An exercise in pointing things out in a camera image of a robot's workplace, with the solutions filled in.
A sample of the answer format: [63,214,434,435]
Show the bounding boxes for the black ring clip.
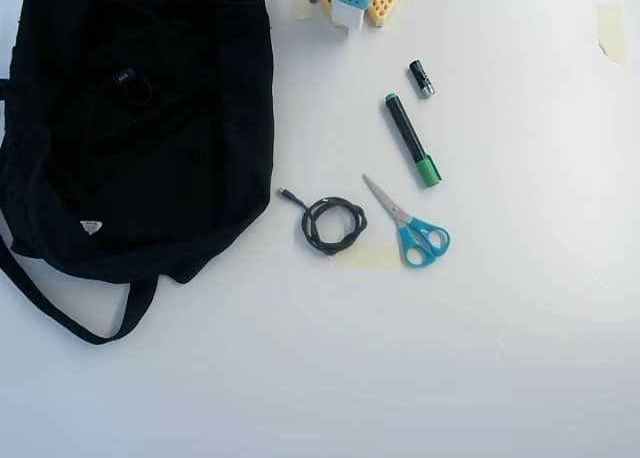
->
[112,67,154,107]

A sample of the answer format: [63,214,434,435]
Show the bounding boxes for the black fabric bag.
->
[0,0,276,347]

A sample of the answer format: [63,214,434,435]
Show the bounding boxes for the small black battery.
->
[408,59,437,100]

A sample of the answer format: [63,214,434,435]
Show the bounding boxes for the black marker green cap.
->
[383,92,443,189]

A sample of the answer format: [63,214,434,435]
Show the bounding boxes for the coiled black cable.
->
[278,187,370,258]

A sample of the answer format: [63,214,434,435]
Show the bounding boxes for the blue handled scissors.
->
[361,173,451,269]

